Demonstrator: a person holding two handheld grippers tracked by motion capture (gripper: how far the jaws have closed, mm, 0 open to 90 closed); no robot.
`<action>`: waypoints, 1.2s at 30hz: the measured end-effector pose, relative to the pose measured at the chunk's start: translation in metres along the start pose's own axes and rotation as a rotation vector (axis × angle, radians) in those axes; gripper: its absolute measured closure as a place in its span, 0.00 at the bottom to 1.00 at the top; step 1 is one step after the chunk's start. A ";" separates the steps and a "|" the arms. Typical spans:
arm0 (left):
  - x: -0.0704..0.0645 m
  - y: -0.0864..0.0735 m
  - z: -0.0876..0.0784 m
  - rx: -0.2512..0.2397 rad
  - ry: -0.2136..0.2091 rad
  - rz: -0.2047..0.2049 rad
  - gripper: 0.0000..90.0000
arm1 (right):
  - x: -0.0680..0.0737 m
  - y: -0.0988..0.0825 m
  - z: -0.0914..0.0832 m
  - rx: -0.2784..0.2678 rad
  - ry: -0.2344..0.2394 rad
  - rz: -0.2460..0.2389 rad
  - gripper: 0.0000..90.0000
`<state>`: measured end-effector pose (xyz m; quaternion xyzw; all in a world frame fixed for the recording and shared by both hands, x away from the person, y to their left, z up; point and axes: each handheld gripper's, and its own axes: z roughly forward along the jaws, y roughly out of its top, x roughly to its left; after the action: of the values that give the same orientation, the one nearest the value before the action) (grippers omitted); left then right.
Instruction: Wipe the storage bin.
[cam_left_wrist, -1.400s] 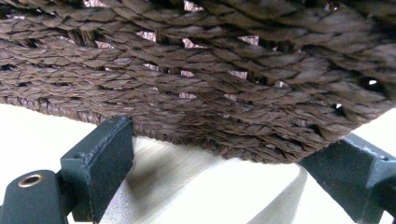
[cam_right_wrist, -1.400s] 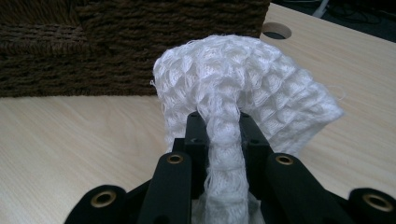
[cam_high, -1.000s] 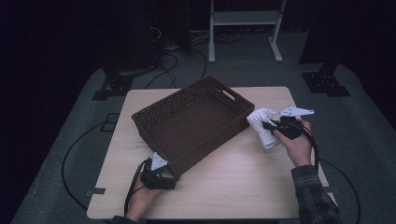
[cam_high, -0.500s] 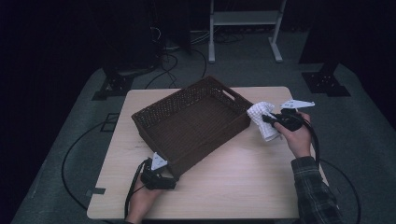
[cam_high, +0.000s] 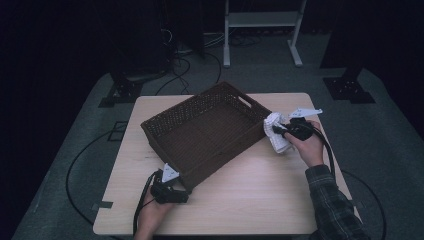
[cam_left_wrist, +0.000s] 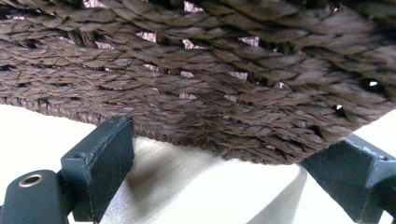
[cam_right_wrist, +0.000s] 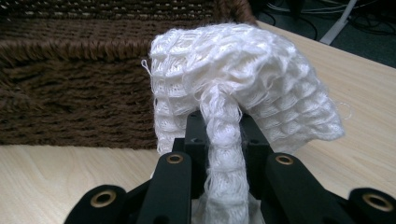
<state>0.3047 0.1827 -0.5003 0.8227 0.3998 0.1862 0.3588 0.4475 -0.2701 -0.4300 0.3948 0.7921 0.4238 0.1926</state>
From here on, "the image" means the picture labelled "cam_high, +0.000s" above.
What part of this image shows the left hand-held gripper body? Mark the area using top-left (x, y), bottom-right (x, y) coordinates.
top-left (149, 162), bottom-right (189, 205)

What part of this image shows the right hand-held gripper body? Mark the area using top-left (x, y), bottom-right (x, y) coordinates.
top-left (284, 107), bottom-right (324, 142)

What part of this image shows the white knitted cloth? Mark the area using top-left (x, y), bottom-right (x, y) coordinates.
top-left (263, 111), bottom-right (294, 154)

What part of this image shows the brown wicker basket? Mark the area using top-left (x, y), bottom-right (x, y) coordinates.
top-left (140, 81), bottom-right (273, 194)

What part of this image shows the person's right hand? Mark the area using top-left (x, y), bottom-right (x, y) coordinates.
top-left (283, 120), bottom-right (325, 168)

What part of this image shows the black stand base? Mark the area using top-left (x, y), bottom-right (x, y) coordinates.
top-left (98, 71), bottom-right (144, 109)
top-left (322, 64), bottom-right (376, 104)

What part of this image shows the white metal stand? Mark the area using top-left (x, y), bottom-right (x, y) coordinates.
top-left (222, 0), bottom-right (308, 69)

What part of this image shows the dark equipment rack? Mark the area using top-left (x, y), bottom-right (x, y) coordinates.
top-left (111, 0), bottom-right (171, 79)

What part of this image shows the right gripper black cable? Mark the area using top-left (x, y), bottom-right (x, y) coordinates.
top-left (309, 124), bottom-right (336, 178)

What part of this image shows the black floor cable bundle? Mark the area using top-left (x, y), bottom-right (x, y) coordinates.
top-left (154, 28), bottom-right (223, 96)

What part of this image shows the long black floor cable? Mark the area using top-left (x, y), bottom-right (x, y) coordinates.
top-left (65, 129), bottom-right (116, 228)
top-left (341, 169), bottom-right (388, 240)

